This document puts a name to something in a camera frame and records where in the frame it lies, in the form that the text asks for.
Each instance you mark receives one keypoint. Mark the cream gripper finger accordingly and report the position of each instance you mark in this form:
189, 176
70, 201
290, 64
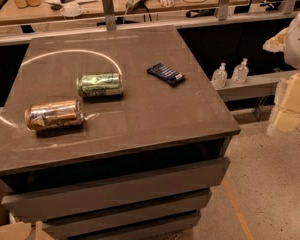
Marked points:
276, 43
285, 115

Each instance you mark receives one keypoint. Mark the orange soda can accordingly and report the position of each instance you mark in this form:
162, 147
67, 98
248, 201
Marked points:
54, 115

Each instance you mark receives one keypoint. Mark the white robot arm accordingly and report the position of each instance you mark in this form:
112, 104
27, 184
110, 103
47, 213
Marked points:
292, 44

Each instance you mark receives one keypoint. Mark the green soda can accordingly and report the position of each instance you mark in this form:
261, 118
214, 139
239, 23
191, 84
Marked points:
104, 84

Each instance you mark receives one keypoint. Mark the left clear sanitizer bottle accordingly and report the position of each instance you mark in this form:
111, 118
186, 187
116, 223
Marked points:
219, 77

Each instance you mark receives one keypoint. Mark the dark blue snack packet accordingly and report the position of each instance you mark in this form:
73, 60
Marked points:
166, 74

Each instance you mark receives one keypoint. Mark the grey drawer cabinet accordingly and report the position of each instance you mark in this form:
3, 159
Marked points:
141, 164

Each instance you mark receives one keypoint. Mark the white bowl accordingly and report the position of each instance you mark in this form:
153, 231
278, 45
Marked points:
71, 10

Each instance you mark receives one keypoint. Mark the cardboard box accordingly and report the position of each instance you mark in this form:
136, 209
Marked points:
23, 231

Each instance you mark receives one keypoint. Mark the right metal post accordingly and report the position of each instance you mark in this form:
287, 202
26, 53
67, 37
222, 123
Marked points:
222, 11

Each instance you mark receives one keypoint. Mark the metal post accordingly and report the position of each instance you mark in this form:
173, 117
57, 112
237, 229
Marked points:
222, 11
109, 14

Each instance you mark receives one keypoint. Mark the left metal post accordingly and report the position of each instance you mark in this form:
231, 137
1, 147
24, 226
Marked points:
109, 14

